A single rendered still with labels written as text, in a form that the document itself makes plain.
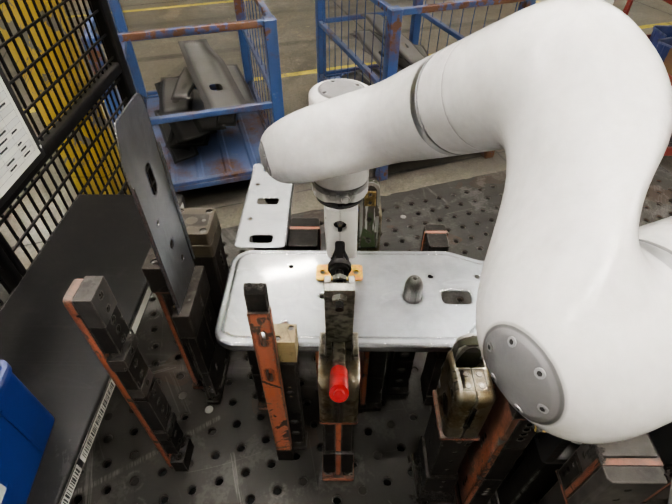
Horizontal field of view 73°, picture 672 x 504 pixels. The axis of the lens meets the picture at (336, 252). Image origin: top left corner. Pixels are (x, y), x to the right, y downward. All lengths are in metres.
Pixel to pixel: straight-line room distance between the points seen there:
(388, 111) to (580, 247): 0.25
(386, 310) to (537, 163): 0.53
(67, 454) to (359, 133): 0.53
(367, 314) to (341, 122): 0.37
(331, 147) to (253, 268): 0.40
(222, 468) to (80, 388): 0.36
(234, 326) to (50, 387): 0.26
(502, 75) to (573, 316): 0.16
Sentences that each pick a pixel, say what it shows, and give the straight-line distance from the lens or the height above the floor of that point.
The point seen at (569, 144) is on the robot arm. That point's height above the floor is 1.48.
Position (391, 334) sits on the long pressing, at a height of 1.00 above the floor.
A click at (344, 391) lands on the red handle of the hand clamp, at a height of 1.14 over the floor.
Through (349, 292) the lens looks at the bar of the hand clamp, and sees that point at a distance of 0.52.
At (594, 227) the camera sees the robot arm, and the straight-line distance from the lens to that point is 0.25.
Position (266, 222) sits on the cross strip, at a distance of 0.94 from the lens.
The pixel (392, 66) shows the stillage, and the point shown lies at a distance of 2.46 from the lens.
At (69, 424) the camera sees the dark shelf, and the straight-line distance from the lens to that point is 0.72.
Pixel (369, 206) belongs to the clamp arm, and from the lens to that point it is 0.86.
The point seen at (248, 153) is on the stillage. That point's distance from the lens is 2.76.
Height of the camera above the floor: 1.61
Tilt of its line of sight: 44 degrees down
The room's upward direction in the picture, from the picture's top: straight up
